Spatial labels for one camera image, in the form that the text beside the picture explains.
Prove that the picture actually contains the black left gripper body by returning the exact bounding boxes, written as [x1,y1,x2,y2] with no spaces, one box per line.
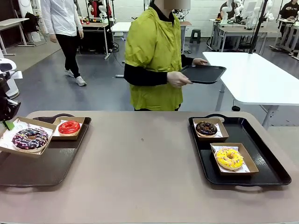
[0,72,21,122]

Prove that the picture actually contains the purple sprinkled donut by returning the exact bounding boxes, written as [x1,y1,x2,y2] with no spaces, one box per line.
[11,127,50,153]

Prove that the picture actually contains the kraft paper food box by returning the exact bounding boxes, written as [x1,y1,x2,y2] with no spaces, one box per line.
[193,118,229,142]
[50,116,86,140]
[209,142,259,176]
[0,116,57,159]

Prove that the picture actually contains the red glazed donut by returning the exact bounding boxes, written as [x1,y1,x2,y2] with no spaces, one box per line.
[57,120,81,136]

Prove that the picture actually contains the chocolate glazed donut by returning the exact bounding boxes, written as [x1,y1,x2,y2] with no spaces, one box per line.
[195,120,218,138]

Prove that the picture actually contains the small black plastic tray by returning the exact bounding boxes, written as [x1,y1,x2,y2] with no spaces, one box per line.
[179,64,227,84]

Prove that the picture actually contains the yellow sprinkled donut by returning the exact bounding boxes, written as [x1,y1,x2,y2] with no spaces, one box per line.
[214,148,245,172]

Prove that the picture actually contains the person's left forearm black sleeve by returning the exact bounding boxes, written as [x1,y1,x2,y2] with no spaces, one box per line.
[181,55,194,68]

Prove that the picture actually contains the person's right forearm black sleeve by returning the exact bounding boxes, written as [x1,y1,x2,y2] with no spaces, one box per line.
[123,63,169,86]

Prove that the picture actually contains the large brown serving tray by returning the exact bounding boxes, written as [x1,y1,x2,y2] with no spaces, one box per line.
[0,113,92,187]

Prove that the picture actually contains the large black serving tray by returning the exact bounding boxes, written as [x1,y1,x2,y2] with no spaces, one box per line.
[188,113,292,187]

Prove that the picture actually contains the person's right hand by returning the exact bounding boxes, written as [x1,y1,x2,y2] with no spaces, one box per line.
[167,71,193,88]

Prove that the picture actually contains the white desk with grey top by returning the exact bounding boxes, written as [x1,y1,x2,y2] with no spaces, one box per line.
[0,18,30,56]

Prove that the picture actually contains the black office chair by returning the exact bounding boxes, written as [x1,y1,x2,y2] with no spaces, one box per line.
[24,11,47,46]

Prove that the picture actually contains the person in white shirt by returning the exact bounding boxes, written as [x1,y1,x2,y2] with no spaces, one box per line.
[40,0,87,87]

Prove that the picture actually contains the wood top lab table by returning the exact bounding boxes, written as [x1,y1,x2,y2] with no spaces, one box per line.
[79,22,113,60]

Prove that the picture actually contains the white height-adjustable desk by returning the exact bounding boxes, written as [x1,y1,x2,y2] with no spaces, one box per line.
[111,21,133,78]

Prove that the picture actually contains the person in yellow-green jacket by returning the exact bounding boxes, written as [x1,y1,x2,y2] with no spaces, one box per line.
[123,0,194,112]

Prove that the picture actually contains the dark green plastic stool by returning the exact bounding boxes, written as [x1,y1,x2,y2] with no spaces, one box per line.
[189,28,201,44]

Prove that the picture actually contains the seated person beside white robot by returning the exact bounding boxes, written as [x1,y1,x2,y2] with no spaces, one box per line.
[221,0,234,19]

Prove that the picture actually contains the wood top table white legs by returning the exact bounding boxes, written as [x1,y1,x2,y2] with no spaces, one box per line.
[210,18,278,52]

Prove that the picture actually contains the large white table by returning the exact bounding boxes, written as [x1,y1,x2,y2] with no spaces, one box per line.
[202,51,299,130]

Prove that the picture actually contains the black stand pole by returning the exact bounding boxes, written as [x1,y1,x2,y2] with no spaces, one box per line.
[249,0,269,54]

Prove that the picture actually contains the seated person in dark sweater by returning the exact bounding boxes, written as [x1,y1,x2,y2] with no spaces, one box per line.
[279,0,299,21]

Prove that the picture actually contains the white cylindrical pedestal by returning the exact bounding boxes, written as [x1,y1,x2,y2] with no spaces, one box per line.
[4,77,20,99]

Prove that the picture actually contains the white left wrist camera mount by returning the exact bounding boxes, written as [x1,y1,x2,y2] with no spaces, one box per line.
[9,70,23,80]

